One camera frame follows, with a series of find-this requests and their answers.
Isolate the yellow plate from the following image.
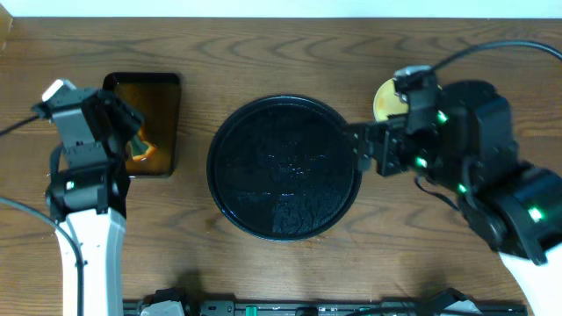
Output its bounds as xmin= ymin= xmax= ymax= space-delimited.
xmin=372 ymin=79 xmax=435 ymax=122

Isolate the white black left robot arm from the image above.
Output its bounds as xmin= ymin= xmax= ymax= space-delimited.
xmin=40 ymin=81 xmax=144 ymax=315

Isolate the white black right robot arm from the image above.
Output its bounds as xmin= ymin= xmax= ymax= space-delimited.
xmin=344 ymin=81 xmax=561 ymax=315

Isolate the black rectangular water tray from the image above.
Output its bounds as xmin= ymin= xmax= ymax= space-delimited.
xmin=103 ymin=72 xmax=182 ymax=177

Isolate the black round serving tray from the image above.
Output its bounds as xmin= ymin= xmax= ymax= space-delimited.
xmin=206 ymin=95 xmax=362 ymax=241

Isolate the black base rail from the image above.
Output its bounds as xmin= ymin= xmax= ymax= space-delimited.
xmin=123 ymin=288 xmax=529 ymax=316

